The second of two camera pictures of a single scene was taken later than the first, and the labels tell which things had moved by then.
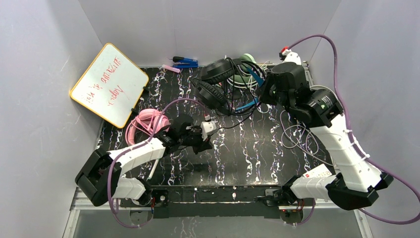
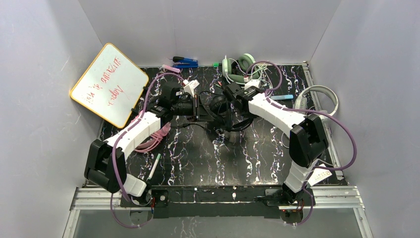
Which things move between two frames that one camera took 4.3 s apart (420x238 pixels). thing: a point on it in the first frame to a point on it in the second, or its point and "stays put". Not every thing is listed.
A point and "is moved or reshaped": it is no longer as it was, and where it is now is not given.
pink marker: (171, 68) stays put
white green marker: (153, 169) stays put
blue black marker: (180, 62) stays put
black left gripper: (199, 142) to (197, 108)
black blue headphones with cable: (229, 86) is moved or reshaped
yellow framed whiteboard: (110, 86) stays put
